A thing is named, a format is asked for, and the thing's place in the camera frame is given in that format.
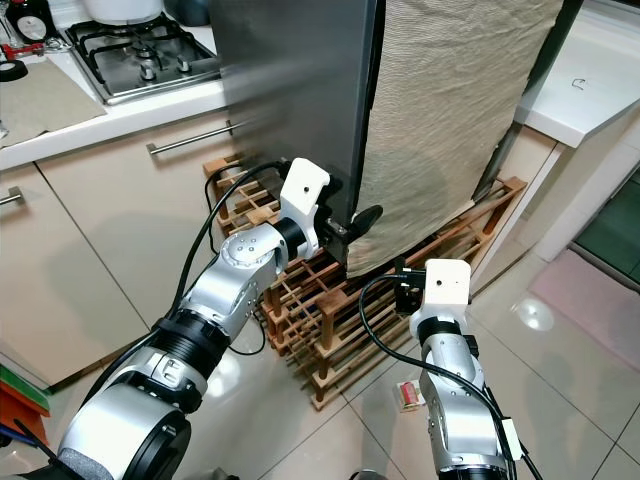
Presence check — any red white milk carton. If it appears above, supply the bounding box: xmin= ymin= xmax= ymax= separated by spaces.
xmin=395 ymin=378 xmax=428 ymax=414

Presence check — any grey steel fridge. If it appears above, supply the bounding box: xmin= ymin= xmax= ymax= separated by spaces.
xmin=210 ymin=0 xmax=587 ymax=280

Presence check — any beige cloth over fridge door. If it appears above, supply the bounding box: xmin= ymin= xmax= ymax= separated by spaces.
xmin=345 ymin=0 xmax=567 ymax=280

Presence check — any wooden wine rack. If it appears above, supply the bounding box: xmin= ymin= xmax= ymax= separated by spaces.
xmin=203 ymin=153 xmax=530 ymax=412

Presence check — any pink floor mat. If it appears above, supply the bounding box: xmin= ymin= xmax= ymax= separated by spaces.
xmin=528 ymin=248 xmax=640 ymax=347

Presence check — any green glass door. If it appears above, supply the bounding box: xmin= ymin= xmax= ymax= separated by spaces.
xmin=570 ymin=150 xmax=640 ymax=287

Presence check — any green plastic board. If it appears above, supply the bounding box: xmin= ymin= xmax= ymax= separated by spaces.
xmin=0 ymin=362 xmax=54 ymax=412

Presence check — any steel gas stove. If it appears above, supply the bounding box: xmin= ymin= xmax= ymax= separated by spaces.
xmin=65 ymin=15 xmax=224 ymax=107

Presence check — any dark blue pot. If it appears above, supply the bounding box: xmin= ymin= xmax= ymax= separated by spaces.
xmin=165 ymin=0 xmax=212 ymax=27

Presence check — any orange plastic board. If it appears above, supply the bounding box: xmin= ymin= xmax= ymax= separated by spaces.
xmin=0 ymin=380 xmax=52 ymax=447

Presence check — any white side cabinet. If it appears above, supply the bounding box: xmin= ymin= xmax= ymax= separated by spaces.
xmin=470 ymin=0 xmax=640 ymax=292

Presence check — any beige kitchen base cabinet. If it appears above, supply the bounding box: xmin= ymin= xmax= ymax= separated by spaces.
xmin=0 ymin=80 xmax=252 ymax=387

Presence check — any white cooking pot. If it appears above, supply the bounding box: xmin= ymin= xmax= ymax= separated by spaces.
xmin=82 ymin=0 xmax=167 ymax=27

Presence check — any black tape roll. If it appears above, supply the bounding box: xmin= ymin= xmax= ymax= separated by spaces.
xmin=0 ymin=60 xmax=30 ymax=84

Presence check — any beige counter cloth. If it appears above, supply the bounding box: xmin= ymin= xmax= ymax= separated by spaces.
xmin=0 ymin=62 xmax=110 ymax=147

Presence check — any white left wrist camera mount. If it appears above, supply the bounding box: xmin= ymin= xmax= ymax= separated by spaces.
xmin=278 ymin=156 xmax=333 ymax=263

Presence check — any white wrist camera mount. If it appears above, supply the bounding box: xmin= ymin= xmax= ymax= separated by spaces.
xmin=278 ymin=156 xmax=333 ymax=263
xmin=409 ymin=257 xmax=474 ymax=322

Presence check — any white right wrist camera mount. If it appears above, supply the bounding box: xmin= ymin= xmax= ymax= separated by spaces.
xmin=409 ymin=257 xmax=474 ymax=322

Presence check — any red handled tool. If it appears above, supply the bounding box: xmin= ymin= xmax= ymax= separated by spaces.
xmin=5 ymin=40 xmax=72 ymax=57

